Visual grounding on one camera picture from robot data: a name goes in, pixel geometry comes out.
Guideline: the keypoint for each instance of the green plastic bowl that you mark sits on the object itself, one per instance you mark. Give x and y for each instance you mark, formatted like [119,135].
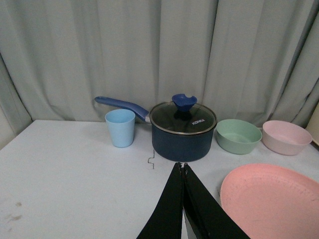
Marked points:
[237,136]

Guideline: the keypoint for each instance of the grey curtain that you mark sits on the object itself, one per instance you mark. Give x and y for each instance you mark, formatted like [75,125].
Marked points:
[254,60]

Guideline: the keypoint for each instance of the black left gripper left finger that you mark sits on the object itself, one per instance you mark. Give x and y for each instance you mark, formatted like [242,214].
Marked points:
[166,219]

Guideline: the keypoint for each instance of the pink plastic bowl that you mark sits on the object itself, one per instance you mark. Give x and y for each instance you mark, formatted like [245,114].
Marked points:
[284,137]

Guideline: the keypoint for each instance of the glass pot lid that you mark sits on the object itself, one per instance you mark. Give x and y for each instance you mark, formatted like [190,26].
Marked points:
[183,115]

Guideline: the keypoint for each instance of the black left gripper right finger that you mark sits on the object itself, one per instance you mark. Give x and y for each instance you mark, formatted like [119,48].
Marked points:
[207,218]

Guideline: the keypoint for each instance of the pink plastic plate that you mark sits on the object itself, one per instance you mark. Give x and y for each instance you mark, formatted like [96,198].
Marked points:
[271,202]

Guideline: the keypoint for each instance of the dark blue saucepan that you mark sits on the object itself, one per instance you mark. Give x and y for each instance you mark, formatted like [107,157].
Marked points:
[174,147]

